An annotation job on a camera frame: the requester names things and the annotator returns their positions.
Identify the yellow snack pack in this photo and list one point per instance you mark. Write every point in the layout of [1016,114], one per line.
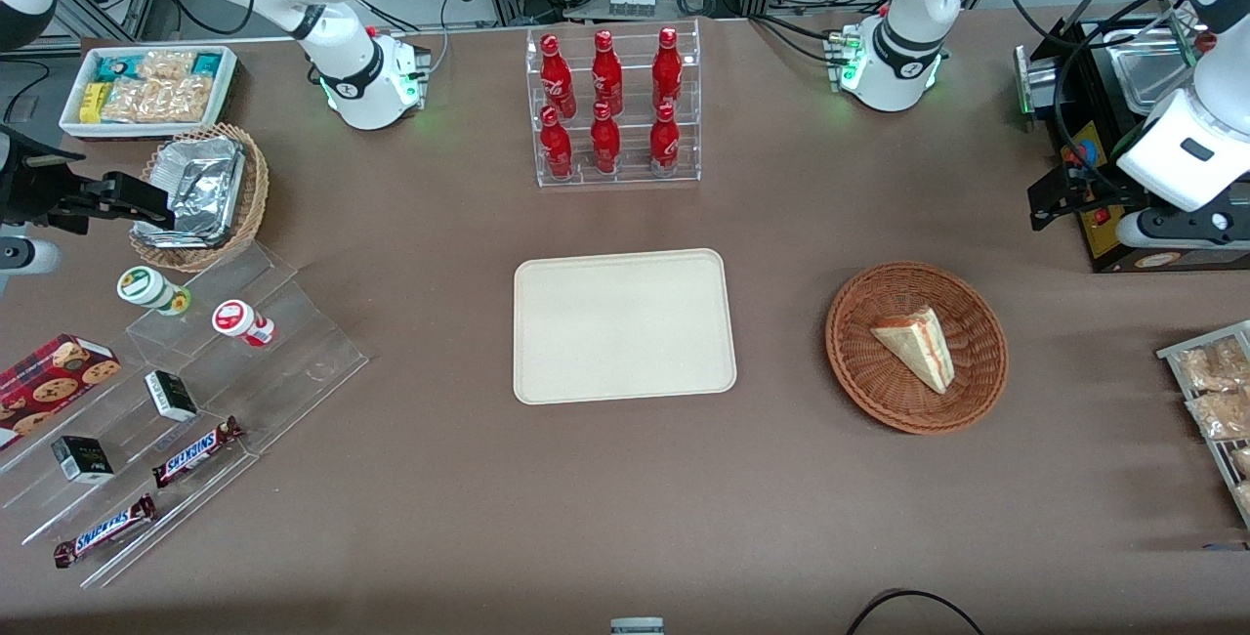
[93,103]

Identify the red tartan cookie box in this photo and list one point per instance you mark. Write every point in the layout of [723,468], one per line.
[49,391]

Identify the clear bag of crackers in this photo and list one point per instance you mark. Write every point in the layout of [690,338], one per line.
[166,64]
[156,101]

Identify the white plastic snack bin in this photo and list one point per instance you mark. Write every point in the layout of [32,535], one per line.
[68,122]

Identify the dark brown wicker basket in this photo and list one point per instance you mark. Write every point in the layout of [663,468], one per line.
[859,361]

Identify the small grey object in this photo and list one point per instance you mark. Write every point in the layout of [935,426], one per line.
[637,627]

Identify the clear acrylic step display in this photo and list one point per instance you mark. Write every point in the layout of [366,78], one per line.
[293,361]

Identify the triangular sandwich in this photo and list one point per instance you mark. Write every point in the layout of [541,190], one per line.
[918,347]

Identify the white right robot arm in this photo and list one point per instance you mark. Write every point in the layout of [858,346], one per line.
[366,93]

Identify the clear bag of fried snacks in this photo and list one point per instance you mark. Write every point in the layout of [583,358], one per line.
[1245,496]
[1243,460]
[1211,366]
[1221,413]

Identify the light tan wicker basket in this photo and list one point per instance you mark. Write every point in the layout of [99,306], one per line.
[256,190]

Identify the beige plastic serving tray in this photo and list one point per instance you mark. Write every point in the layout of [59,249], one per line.
[625,327]

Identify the green lidded yogurt cup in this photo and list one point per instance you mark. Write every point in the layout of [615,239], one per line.
[146,287]

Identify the black countertop appliance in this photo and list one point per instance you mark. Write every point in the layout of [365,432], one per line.
[1094,88]

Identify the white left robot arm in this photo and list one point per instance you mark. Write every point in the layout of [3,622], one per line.
[894,78]

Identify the red cola bottle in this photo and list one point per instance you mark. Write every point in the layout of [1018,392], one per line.
[557,147]
[667,68]
[664,145]
[606,73]
[605,145]
[555,73]

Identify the small black carton box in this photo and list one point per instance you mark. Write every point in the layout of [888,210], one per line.
[83,460]
[171,397]

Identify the teal snack pack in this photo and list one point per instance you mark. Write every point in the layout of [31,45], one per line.
[207,63]
[117,66]

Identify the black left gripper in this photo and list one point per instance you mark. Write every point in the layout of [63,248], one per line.
[1092,184]

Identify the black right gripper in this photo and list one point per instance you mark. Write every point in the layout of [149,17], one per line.
[31,188]

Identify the steel pan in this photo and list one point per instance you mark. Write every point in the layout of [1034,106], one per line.
[1152,78]

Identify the red lidded yogurt cup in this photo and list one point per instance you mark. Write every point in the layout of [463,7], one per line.
[236,318]

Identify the white power strip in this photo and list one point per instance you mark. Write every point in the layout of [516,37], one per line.
[632,3]

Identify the clear acrylic bottle rack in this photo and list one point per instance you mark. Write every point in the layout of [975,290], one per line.
[633,176]

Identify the small grey metal device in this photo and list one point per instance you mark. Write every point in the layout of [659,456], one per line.
[1037,78]

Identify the Snickers chocolate bar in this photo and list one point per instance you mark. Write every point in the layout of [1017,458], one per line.
[195,452]
[103,532]

